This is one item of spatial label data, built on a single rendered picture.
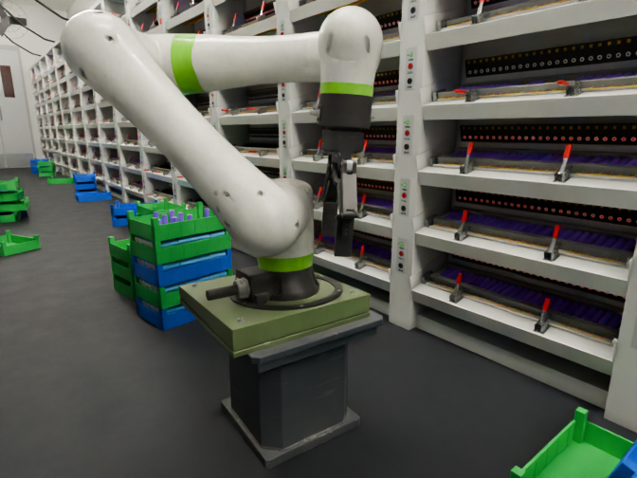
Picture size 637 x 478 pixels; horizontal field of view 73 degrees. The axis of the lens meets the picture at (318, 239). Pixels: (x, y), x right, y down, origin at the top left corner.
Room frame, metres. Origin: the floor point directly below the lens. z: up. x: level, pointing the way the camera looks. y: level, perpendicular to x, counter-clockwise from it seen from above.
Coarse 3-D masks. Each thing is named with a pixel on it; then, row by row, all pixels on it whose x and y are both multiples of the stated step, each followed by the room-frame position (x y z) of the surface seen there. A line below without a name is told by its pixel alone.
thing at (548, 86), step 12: (528, 84) 1.18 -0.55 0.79; (540, 84) 1.15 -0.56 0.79; (552, 84) 1.13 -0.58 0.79; (588, 84) 1.07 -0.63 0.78; (600, 84) 1.05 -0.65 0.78; (612, 84) 1.02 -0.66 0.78; (624, 84) 1.01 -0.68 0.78; (636, 84) 0.99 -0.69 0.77; (444, 96) 1.38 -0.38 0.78; (456, 96) 1.35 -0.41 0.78
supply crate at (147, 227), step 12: (132, 216) 1.51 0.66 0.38; (144, 216) 1.55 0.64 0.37; (168, 216) 1.62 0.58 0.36; (192, 216) 1.70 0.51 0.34; (204, 216) 1.71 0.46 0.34; (132, 228) 1.49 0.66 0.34; (144, 228) 1.42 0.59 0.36; (156, 228) 1.38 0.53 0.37; (168, 228) 1.41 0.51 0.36; (180, 228) 1.45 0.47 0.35; (192, 228) 1.48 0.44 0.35; (204, 228) 1.51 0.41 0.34; (216, 228) 1.55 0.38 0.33; (156, 240) 1.38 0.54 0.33
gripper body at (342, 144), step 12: (324, 132) 0.77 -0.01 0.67; (336, 132) 0.76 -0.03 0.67; (348, 132) 0.75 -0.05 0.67; (360, 132) 0.79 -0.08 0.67; (324, 144) 0.77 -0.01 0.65; (336, 144) 0.76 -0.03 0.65; (348, 144) 0.75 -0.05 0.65; (360, 144) 0.77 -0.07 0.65; (336, 156) 0.78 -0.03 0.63; (348, 156) 0.75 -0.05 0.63
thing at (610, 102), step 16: (592, 64) 1.18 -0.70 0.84; (608, 64) 1.15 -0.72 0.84; (624, 64) 1.12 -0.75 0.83; (448, 80) 1.46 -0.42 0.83; (480, 80) 1.43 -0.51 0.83; (496, 80) 1.39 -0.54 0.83; (432, 96) 1.41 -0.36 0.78; (528, 96) 1.16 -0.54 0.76; (544, 96) 1.12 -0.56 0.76; (560, 96) 1.08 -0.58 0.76; (576, 96) 1.04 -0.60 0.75; (592, 96) 1.01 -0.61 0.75; (608, 96) 0.99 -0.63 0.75; (624, 96) 0.96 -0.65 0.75; (432, 112) 1.35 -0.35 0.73; (448, 112) 1.31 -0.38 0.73; (464, 112) 1.27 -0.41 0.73; (480, 112) 1.23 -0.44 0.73; (496, 112) 1.20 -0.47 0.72; (512, 112) 1.16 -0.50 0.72; (528, 112) 1.13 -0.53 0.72; (544, 112) 1.10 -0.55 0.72; (560, 112) 1.07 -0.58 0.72; (576, 112) 1.04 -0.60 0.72; (592, 112) 1.01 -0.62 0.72; (608, 112) 0.99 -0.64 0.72; (624, 112) 0.97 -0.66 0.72
